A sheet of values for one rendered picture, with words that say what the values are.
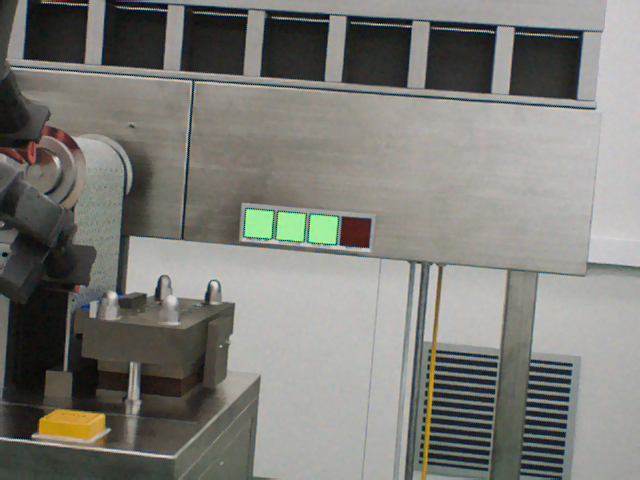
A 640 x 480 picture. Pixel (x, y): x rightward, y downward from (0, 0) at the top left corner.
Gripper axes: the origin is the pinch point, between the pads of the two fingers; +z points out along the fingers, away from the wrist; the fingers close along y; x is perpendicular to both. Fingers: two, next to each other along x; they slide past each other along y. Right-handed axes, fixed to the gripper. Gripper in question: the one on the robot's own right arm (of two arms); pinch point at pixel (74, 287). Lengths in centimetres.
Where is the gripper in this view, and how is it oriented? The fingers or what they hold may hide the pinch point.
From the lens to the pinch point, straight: 179.3
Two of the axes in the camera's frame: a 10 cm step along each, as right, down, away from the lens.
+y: 9.9, 0.9, -1.1
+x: 1.3, -8.8, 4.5
